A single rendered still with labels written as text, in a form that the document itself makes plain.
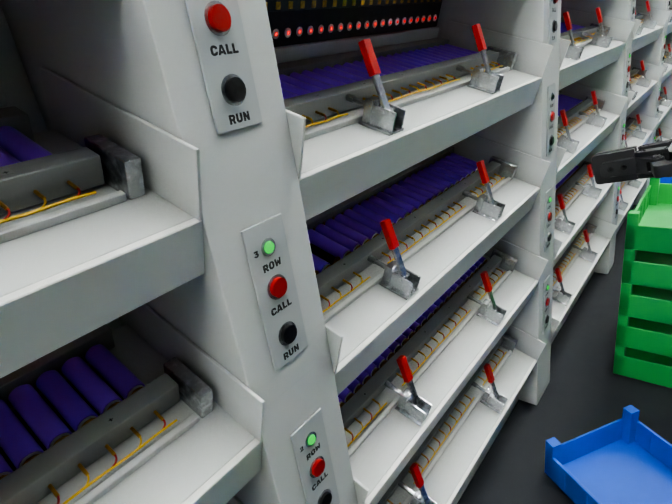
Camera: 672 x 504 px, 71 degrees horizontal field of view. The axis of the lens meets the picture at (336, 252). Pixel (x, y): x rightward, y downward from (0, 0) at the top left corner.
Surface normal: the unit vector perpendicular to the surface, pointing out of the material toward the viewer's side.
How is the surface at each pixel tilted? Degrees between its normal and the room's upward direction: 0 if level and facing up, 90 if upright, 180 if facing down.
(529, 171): 90
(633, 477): 0
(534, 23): 90
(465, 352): 20
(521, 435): 0
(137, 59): 90
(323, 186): 110
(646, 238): 90
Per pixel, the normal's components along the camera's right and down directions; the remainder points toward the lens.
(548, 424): -0.15, -0.91
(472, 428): 0.12, -0.81
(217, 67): 0.77, 0.14
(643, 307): -0.62, 0.39
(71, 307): 0.77, 0.44
